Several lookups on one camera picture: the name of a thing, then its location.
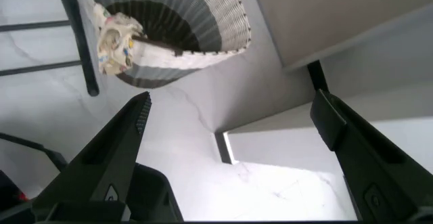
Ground black clothes rack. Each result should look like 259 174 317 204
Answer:
0 0 101 97

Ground cream printed garment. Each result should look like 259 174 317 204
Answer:
93 3 146 76

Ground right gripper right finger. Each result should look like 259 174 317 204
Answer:
310 89 433 222

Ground white laundry basket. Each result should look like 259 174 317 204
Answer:
69 0 252 89

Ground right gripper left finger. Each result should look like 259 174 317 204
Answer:
32 91 152 222

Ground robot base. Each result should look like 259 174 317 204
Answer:
0 162 184 222

